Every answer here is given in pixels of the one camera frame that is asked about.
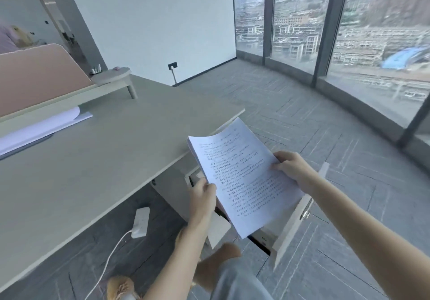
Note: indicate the person's right forearm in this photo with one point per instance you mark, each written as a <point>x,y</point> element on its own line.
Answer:
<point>362,239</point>

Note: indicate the person's right hand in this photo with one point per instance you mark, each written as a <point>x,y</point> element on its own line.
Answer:
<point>297,172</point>

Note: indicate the fuzzy yellow slipper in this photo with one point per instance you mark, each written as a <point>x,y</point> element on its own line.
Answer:
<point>121,288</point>

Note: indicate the white drawer cabinet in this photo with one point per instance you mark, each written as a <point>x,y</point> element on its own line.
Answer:
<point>174,189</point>

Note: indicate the person's right thumb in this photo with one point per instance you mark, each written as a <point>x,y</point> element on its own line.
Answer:
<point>279,167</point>

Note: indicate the person's grey shorts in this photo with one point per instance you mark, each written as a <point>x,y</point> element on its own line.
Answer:
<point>238,283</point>

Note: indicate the person's left thumb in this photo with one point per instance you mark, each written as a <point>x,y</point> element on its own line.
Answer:
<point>211,194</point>

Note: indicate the white power strip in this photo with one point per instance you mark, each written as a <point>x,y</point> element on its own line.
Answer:
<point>141,222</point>

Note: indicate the pale green desk shelf riser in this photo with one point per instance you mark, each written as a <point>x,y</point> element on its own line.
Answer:
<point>111,81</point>

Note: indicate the person's left hand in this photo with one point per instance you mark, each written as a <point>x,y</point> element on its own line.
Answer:
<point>201,205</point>

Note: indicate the person's left forearm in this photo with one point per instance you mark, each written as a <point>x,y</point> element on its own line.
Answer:
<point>178,259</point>

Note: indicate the person's leg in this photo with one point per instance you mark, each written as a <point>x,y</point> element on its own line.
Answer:
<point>215,262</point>

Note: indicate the black wall socket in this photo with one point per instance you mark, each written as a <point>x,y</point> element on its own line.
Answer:
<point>172,65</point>

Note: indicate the white open drawer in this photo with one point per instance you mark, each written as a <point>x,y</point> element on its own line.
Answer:
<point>292,219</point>

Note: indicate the printed white paper stack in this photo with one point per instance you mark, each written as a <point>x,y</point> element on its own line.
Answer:
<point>242,179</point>

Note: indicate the blank white paper sheets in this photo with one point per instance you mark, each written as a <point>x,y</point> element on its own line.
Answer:
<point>37,130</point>

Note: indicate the pink desk partition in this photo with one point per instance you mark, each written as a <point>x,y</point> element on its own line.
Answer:
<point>40,78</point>

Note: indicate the dark window frame post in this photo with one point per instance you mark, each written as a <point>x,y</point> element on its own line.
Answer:
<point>415,121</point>
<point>269,17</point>
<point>331,27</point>

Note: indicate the grey door frame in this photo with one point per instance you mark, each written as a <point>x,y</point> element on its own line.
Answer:
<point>77,21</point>

